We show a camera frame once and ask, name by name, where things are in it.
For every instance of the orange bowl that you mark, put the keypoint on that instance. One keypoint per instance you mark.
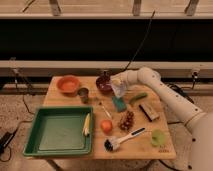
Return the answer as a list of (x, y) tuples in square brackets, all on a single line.
[(68, 84)]

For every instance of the green cucumber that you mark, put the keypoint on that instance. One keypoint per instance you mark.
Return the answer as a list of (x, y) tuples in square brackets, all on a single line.
[(137, 97)]

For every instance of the small metal cup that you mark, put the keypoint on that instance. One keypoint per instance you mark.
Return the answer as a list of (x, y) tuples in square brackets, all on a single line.
[(83, 94)]

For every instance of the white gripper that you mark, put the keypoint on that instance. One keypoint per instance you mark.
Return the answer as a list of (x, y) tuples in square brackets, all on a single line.
[(120, 79)]

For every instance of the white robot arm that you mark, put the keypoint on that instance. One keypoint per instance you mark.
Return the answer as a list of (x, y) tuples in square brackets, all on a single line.
[(198, 122)]

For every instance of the dark rectangular block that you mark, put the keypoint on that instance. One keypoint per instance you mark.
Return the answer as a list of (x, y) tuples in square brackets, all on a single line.
[(149, 111)]

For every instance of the purple bowl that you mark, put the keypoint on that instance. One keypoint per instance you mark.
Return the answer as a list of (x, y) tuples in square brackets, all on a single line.
[(103, 84)]

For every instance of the small metal spoon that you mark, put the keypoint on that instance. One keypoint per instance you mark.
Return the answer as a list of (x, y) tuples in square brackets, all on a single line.
[(105, 110)]

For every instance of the green plastic tray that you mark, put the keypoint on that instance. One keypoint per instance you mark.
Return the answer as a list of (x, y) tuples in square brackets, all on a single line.
[(57, 132)]

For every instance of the wooden table board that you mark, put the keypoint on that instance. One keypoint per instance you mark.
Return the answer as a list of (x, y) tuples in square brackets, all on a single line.
[(139, 147)]

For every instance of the orange fruit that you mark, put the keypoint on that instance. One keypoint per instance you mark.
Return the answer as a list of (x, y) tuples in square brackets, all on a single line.
[(106, 126)]

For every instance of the white dish brush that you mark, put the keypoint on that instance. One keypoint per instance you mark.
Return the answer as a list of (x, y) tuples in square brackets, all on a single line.
[(112, 143)]

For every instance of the black power adapter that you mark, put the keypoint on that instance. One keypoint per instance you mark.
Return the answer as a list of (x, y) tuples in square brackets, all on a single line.
[(6, 139)]

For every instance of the green sponge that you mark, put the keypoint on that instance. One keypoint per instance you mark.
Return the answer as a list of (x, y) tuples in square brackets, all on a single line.
[(119, 104)]

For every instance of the light green cup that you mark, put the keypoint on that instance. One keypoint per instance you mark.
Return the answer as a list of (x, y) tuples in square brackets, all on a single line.
[(158, 138)]

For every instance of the bunch of dark grapes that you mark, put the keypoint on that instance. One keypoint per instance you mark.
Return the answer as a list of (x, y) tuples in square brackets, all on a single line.
[(126, 121)]

